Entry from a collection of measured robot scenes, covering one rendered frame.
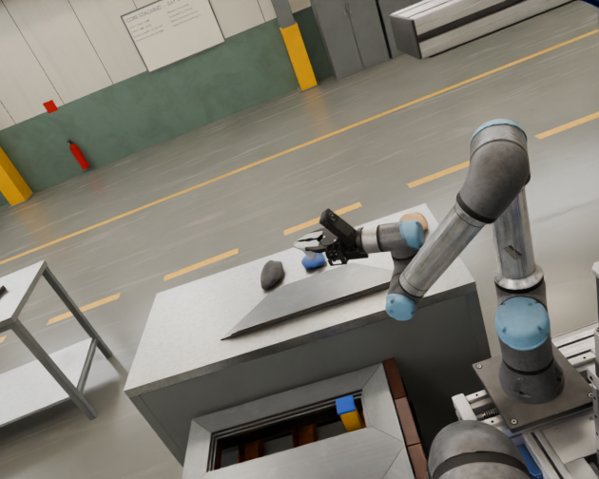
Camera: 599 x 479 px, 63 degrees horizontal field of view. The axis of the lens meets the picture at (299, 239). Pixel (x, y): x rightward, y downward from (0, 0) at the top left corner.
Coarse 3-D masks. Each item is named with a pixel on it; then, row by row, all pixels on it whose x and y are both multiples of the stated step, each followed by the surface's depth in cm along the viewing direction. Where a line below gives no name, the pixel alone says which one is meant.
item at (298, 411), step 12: (336, 396) 167; (360, 396) 166; (300, 408) 169; (312, 408) 168; (324, 408) 168; (264, 420) 171; (276, 420) 170; (288, 420) 170; (216, 432) 173; (228, 432) 172; (240, 432) 172; (216, 444) 171; (216, 456) 167
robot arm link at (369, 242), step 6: (366, 228) 129; (372, 228) 128; (366, 234) 128; (372, 234) 127; (366, 240) 128; (372, 240) 127; (366, 246) 128; (372, 246) 128; (366, 252) 130; (372, 252) 129; (378, 252) 129
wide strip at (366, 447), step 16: (352, 432) 153; (368, 432) 151; (304, 448) 154; (320, 448) 152; (336, 448) 150; (352, 448) 148; (368, 448) 146; (384, 448) 144; (400, 448) 143; (240, 464) 158; (256, 464) 155; (272, 464) 153; (288, 464) 151; (304, 464) 149; (320, 464) 147; (336, 464) 146; (352, 464) 144; (368, 464) 142; (384, 464) 140
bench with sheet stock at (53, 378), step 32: (0, 288) 325; (32, 288) 322; (64, 288) 362; (0, 320) 289; (32, 352) 302; (64, 352) 377; (0, 384) 370; (32, 384) 354; (64, 384) 317; (0, 416) 335; (96, 416) 336
